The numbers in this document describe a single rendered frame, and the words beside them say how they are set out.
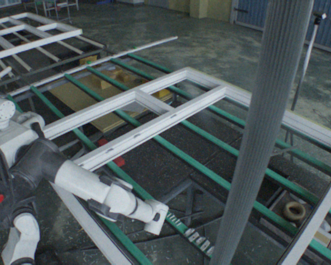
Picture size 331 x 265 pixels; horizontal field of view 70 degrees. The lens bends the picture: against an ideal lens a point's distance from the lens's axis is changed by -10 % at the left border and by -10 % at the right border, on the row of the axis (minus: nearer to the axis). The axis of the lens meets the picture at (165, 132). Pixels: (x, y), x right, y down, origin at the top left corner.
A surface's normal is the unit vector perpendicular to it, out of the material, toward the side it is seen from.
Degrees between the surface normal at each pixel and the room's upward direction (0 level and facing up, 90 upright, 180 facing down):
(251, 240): 0
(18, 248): 90
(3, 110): 94
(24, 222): 90
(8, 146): 46
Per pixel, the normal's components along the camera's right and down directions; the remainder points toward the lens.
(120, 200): 0.28, -0.18
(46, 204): 0.00, -0.79
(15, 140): 0.69, -0.43
